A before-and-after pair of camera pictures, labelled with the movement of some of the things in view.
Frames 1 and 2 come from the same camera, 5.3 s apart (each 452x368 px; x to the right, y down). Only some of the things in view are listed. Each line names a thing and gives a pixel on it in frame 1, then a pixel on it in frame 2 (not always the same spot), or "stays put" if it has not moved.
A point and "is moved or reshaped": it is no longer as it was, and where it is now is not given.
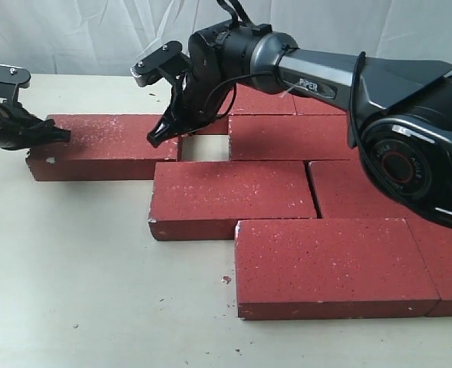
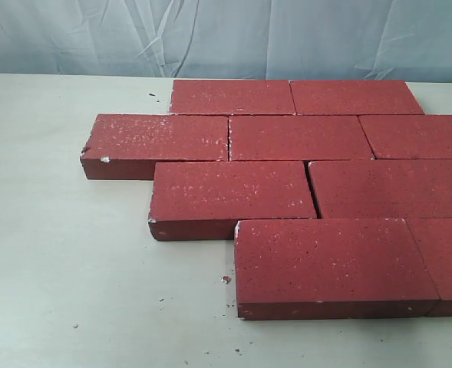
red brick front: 203,200 stays put
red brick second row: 288,137 stays put
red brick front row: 298,268 stays put
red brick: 102,147 is moved or reshaped
